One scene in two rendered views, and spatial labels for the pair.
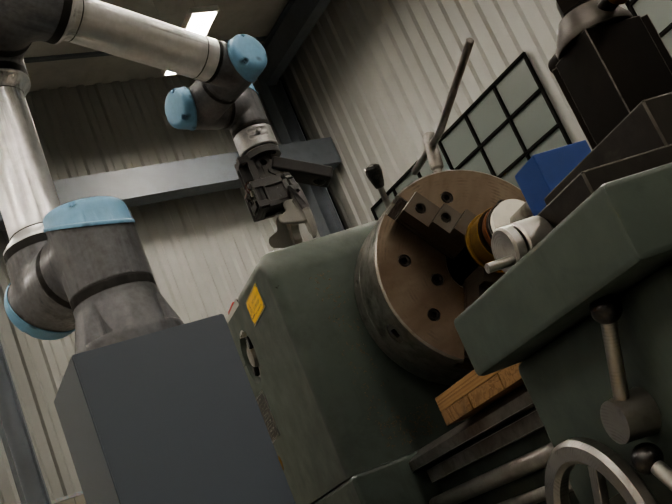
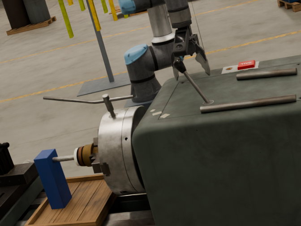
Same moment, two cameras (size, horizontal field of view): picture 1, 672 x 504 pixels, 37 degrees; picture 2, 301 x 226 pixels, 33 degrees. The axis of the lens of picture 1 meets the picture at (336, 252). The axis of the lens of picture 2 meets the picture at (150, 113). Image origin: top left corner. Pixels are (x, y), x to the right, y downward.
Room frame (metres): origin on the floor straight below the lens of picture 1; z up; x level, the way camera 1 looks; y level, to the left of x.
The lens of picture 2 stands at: (2.70, -1.39, 1.81)
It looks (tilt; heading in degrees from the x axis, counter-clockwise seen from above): 20 degrees down; 130
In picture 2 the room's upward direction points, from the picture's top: 15 degrees counter-clockwise
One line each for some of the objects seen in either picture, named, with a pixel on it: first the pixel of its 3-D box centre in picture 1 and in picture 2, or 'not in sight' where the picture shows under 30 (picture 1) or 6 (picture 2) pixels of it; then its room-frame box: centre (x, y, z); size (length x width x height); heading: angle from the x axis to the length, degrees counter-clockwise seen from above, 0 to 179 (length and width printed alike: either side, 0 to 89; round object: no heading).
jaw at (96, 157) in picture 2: not in sight; (101, 162); (1.48, -0.28, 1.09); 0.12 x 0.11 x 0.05; 111
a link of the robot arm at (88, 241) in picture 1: (94, 249); (139, 61); (1.28, 0.30, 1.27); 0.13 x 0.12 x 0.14; 46
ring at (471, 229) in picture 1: (500, 237); (92, 155); (1.38, -0.22, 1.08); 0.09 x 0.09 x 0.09; 21
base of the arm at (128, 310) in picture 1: (123, 324); (144, 85); (1.28, 0.30, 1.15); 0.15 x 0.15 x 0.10
